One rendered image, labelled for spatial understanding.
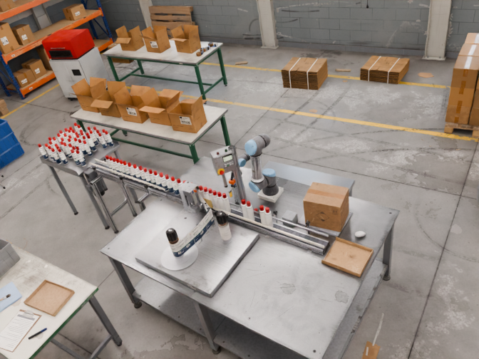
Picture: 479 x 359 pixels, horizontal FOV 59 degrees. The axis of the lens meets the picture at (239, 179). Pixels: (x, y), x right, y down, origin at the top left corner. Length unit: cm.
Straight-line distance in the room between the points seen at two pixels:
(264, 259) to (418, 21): 572
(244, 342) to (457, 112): 395
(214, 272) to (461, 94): 392
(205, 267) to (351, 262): 111
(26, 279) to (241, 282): 189
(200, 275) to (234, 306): 38
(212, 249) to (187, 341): 99
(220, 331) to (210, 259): 69
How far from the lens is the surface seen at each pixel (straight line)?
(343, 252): 340
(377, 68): 747
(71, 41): 839
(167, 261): 352
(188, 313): 400
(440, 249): 464
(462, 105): 604
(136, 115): 570
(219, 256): 344
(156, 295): 422
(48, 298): 388
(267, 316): 309
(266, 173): 375
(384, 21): 830
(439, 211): 502
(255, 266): 337
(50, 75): 1038
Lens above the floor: 338
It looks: 38 degrees down
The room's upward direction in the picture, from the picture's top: 12 degrees counter-clockwise
